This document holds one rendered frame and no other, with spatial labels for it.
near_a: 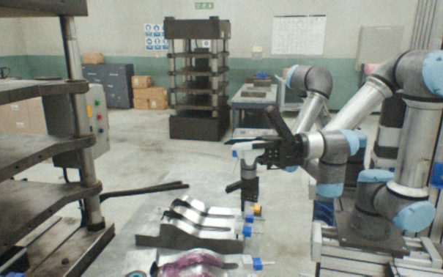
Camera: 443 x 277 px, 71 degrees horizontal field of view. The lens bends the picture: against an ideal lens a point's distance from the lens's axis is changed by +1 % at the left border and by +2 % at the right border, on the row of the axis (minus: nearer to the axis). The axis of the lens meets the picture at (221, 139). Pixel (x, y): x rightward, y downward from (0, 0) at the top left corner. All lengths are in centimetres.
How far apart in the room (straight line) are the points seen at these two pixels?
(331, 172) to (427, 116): 30
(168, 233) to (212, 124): 403
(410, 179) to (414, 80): 29
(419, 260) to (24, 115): 486
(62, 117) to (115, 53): 714
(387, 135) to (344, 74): 652
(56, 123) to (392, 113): 153
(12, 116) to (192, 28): 293
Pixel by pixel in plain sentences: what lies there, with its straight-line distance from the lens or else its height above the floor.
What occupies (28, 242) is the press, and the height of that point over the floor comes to 79.
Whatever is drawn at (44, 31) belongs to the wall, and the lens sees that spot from 990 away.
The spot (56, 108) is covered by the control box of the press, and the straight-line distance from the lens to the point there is 174.
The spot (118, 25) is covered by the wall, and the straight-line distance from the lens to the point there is 874.
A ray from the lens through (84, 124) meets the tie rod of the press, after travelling 155.
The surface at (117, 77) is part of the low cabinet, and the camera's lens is 827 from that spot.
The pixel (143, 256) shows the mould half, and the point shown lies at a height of 91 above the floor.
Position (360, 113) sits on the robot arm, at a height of 150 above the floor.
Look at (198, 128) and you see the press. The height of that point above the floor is 23.
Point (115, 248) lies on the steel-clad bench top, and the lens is 159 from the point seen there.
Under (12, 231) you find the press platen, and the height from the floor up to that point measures 104.
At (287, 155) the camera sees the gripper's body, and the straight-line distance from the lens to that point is 85.
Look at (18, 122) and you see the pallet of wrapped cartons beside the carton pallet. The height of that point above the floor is 57.
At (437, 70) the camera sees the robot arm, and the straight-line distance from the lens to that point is 97.
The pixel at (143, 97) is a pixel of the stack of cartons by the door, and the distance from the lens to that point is 818.
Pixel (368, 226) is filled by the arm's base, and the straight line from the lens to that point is 125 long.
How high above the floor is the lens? 171
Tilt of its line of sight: 18 degrees down
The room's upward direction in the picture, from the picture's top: straight up
